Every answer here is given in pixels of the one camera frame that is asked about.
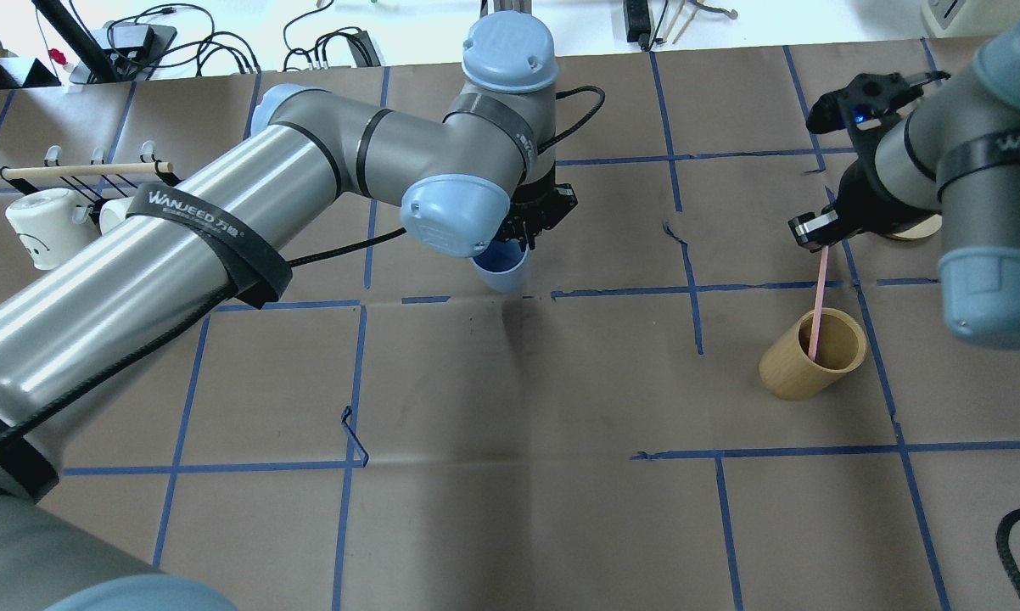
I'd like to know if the black power adapter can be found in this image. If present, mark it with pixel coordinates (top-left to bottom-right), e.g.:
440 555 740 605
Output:
622 0 653 49

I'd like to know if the black wire mug rack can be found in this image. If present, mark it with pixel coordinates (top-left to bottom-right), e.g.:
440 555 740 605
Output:
0 139 182 221

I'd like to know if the aluminium frame post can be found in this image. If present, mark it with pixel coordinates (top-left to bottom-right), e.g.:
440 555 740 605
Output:
479 0 532 17

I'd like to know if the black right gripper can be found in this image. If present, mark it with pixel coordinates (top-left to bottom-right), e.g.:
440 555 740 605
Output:
787 72 951 252

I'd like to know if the white plain mug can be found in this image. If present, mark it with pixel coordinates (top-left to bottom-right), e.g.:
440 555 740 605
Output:
98 197 133 235

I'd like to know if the silver toaster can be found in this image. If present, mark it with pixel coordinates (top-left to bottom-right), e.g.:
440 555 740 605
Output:
918 1 1006 38

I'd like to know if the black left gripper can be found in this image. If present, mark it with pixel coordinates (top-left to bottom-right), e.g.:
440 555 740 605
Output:
497 166 579 251

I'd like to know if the white smiley mug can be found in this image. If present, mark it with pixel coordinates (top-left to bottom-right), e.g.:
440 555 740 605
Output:
5 188 100 271

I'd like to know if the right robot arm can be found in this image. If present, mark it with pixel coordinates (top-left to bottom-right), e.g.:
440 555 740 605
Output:
788 20 1020 350

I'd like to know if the pink chopstick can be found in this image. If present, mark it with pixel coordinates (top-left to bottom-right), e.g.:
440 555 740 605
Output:
806 247 831 362

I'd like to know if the bamboo cylinder holder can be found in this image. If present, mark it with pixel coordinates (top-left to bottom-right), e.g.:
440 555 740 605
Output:
758 308 868 400

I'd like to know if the light blue plastic cup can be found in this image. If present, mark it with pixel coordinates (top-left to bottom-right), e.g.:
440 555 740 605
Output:
472 240 530 294

